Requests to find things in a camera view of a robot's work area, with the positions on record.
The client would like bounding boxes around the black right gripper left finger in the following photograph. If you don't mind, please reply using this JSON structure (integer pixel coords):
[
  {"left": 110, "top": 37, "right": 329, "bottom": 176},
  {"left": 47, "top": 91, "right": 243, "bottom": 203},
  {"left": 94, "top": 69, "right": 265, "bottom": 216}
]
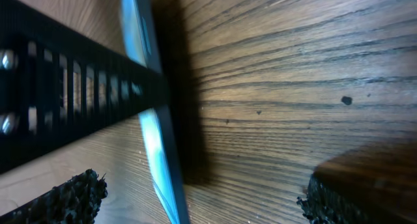
[{"left": 1, "top": 169, "right": 108, "bottom": 224}]

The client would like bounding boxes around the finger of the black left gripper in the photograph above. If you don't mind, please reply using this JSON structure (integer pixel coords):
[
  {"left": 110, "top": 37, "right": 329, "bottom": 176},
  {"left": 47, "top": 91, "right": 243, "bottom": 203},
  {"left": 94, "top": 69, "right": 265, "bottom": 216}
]
[{"left": 1, "top": 0, "right": 169, "bottom": 173}]

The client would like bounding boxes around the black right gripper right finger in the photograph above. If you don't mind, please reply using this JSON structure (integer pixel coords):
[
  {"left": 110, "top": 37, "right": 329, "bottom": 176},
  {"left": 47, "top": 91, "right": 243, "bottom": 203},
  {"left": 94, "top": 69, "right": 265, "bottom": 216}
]
[{"left": 296, "top": 171, "right": 415, "bottom": 224}]

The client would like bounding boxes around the blue Galaxy smartphone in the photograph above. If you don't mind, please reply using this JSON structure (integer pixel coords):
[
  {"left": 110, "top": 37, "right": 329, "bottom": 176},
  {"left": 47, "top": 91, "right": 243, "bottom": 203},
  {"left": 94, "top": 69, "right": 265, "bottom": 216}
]
[{"left": 121, "top": 0, "right": 190, "bottom": 224}]

